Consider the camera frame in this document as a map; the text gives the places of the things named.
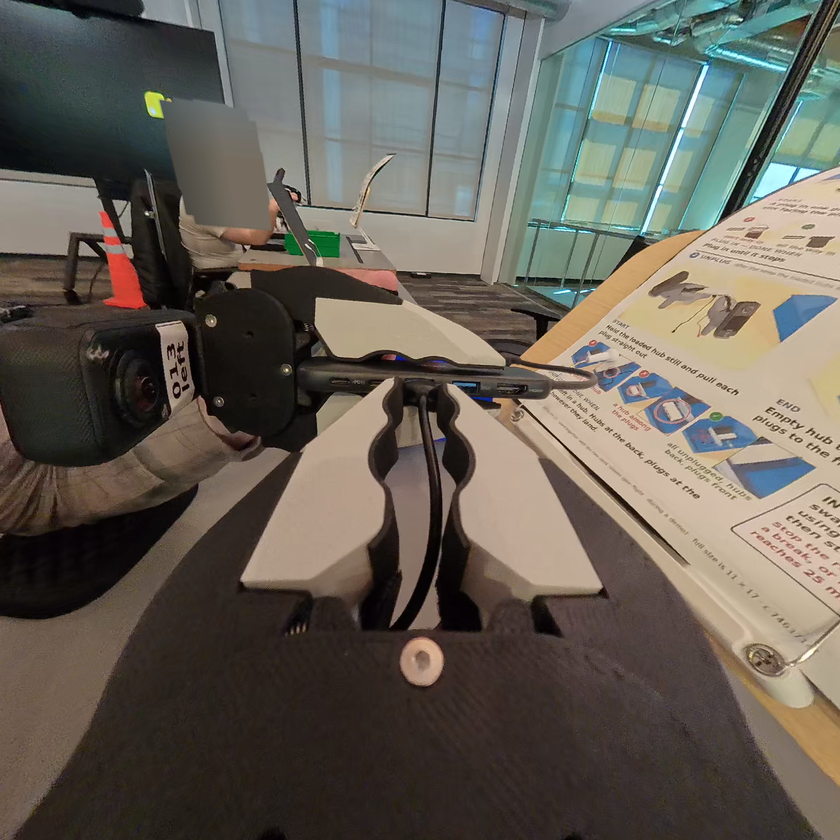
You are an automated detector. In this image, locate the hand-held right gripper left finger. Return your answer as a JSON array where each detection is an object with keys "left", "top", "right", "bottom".
[{"left": 241, "top": 381, "right": 401, "bottom": 631}]

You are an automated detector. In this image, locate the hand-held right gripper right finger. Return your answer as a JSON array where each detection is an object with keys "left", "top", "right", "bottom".
[{"left": 437, "top": 385, "right": 605, "bottom": 631}]

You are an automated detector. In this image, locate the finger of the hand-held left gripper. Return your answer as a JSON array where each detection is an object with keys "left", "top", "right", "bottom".
[{"left": 313, "top": 296, "right": 506, "bottom": 368}]

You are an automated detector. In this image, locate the slim black usb hub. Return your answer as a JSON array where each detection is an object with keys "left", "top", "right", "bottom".
[{"left": 297, "top": 355, "right": 552, "bottom": 403}]

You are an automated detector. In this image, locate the blue usb cable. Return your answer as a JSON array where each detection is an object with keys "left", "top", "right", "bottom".
[{"left": 390, "top": 378, "right": 454, "bottom": 631}]

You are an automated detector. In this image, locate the person's left forearm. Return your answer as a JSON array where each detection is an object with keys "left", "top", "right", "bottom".
[{"left": 0, "top": 398, "right": 266, "bottom": 539}]

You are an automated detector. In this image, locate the orange plastic object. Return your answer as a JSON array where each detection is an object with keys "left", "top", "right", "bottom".
[{"left": 99, "top": 210, "right": 148, "bottom": 312}]

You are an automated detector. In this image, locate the wooden side table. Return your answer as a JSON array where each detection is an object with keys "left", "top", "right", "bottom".
[{"left": 191, "top": 243, "right": 401, "bottom": 292}]

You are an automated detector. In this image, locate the green plastic bin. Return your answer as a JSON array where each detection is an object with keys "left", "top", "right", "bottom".
[{"left": 285, "top": 231, "right": 342, "bottom": 258}]

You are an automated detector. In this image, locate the white desk lamp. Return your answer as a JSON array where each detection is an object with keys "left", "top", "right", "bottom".
[{"left": 352, "top": 154, "right": 397, "bottom": 231}]

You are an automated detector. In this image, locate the black wrist rest pad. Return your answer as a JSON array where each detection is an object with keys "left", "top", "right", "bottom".
[{"left": 0, "top": 483, "right": 200, "bottom": 620}]

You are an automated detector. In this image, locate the instruction sheet on stand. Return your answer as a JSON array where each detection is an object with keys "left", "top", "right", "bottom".
[{"left": 519, "top": 230, "right": 840, "bottom": 788}]

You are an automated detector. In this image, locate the printed instruction sheet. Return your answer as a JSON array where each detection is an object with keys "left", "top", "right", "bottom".
[{"left": 539, "top": 168, "right": 840, "bottom": 618}]

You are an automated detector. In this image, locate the black pole stand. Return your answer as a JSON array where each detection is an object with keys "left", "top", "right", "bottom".
[{"left": 722, "top": 0, "right": 840, "bottom": 217}]

